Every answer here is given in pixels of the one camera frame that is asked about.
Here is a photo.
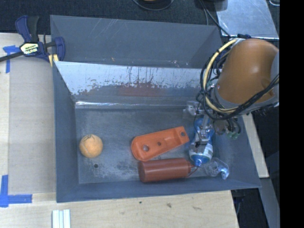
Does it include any clear glass thing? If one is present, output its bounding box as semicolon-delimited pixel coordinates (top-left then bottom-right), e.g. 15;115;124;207
203;157;230;181

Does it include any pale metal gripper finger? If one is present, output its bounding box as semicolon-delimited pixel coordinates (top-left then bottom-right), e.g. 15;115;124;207
199;128;211;148
189;139;202;156

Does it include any red-brown cylinder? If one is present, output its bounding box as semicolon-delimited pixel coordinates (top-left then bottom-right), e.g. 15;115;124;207
137;157;198;183

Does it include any orange flat plastic block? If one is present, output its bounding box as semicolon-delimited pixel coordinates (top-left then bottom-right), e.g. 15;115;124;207
131;126;190;162

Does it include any pale wood board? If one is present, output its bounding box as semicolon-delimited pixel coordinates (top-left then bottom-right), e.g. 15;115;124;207
8;34;57;196

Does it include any orange ball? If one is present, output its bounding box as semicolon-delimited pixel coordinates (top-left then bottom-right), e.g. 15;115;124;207
79;133;104;159

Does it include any clear blue plastic bottle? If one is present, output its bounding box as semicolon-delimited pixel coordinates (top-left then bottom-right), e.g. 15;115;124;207
188;116;216;167

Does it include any grey metal bin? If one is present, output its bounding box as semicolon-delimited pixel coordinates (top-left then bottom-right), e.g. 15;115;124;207
49;15;262;203

